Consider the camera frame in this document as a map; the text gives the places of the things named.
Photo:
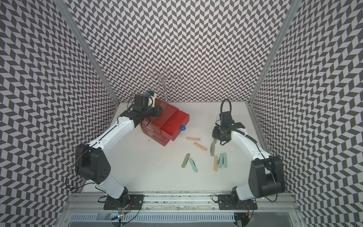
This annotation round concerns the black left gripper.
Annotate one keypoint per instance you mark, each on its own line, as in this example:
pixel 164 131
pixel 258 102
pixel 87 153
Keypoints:
pixel 158 109

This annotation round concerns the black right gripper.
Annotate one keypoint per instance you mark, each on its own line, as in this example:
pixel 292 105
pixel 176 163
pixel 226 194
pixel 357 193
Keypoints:
pixel 215 135

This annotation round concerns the olive folding knife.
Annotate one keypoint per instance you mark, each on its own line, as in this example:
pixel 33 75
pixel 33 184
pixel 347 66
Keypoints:
pixel 186 158
pixel 212 149

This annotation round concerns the red plastic drawer cabinet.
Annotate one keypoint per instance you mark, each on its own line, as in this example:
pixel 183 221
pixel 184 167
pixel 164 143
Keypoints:
pixel 153 127

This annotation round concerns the red top drawer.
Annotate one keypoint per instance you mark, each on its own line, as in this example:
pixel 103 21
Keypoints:
pixel 172 128

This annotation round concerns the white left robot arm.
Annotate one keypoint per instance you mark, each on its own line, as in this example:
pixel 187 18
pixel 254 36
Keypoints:
pixel 92 159

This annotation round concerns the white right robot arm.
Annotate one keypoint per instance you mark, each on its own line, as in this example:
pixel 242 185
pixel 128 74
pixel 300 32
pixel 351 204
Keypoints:
pixel 266 175

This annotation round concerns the mint folding knife right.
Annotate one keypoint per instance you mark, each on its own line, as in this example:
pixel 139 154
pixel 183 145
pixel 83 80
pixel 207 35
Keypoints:
pixel 224 160

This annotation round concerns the mint folding knife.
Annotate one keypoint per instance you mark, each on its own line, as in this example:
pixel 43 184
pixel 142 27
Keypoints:
pixel 224 160
pixel 192 163
pixel 220 161

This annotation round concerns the pink folding knife lower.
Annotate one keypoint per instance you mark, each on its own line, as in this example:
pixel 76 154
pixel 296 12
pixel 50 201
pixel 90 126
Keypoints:
pixel 215 164

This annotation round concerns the pink folding knife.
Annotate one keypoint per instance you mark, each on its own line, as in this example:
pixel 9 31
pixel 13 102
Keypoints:
pixel 215 164
pixel 193 139

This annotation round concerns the mint folding knife middle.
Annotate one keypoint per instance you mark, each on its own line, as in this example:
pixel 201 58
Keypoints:
pixel 220 161

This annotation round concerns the pink folding knife angled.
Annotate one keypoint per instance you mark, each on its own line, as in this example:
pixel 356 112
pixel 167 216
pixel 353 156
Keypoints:
pixel 200 146

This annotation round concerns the pink folding knife upper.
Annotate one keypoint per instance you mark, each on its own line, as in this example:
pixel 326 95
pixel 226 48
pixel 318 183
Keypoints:
pixel 193 139

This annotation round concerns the mint folding knife left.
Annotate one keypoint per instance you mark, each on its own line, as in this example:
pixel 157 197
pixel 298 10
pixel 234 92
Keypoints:
pixel 192 163

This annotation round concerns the chrome wire stand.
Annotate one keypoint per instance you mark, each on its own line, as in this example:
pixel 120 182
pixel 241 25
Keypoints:
pixel 166 80

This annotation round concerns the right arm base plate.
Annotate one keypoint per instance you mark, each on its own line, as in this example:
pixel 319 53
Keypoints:
pixel 228 202

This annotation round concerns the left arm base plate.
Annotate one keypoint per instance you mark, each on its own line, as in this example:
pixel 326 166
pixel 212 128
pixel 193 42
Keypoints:
pixel 129 202

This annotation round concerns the aluminium front rail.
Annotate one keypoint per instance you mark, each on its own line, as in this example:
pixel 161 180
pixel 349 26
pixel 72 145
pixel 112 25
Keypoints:
pixel 179 202

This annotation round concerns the aluminium corner post left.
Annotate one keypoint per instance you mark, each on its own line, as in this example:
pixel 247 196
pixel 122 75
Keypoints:
pixel 85 47

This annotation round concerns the aluminium corner post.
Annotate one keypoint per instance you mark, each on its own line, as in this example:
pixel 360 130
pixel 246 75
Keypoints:
pixel 275 48
pixel 85 47

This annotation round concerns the aluminium corner post right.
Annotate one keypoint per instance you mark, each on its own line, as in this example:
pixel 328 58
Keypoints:
pixel 275 48

